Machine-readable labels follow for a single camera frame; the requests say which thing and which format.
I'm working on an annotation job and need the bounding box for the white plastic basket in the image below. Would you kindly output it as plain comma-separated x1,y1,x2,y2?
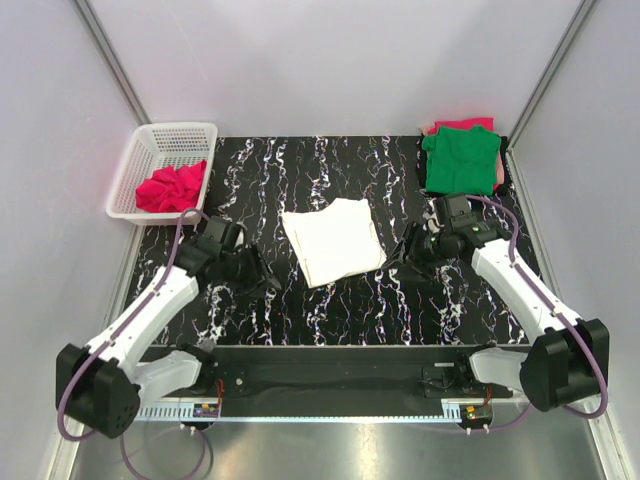
106,122,218,226

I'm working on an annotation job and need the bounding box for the black marble pattern mat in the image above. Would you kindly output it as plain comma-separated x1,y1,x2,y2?
152,136,528,352

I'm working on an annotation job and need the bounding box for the right controller board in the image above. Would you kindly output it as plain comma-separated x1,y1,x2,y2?
462,404,493,422

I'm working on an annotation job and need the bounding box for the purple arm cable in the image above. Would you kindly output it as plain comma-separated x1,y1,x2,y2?
55,208,216,480
414,195,610,434

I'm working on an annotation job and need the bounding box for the crumpled pink t-shirt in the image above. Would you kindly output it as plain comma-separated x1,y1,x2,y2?
135,161,207,213

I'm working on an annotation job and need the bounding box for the white printed t-shirt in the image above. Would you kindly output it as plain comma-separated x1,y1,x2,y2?
281,198,386,288

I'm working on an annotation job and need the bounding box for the left controller board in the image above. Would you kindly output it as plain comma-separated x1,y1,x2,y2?
193,402,220,418

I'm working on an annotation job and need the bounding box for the folded green t-shirt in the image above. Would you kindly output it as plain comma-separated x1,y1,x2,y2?
421,126,502,195

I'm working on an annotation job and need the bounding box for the controller board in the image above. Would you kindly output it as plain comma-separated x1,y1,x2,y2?
462,404,493,422
193,402,220,418

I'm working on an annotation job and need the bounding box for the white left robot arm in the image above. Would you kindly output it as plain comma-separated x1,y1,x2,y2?
55,217,280,442

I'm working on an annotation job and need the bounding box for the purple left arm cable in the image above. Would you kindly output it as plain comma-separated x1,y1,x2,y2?
55,208,216,480

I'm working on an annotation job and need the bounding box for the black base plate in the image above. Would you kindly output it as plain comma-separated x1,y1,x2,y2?
158,344,514,419

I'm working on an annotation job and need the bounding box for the folded peach t-shirt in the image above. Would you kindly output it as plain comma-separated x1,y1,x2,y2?
494,150,506,190

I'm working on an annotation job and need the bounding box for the folded red t-shirt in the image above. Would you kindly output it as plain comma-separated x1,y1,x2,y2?
423,117,494,136

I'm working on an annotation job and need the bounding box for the aluminium rail frame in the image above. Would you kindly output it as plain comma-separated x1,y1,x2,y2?
47,359,614,480

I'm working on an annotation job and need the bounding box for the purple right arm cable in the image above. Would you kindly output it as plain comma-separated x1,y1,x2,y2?
414,195,610,434

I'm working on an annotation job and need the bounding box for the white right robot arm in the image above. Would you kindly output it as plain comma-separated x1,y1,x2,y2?
383,194,610,419

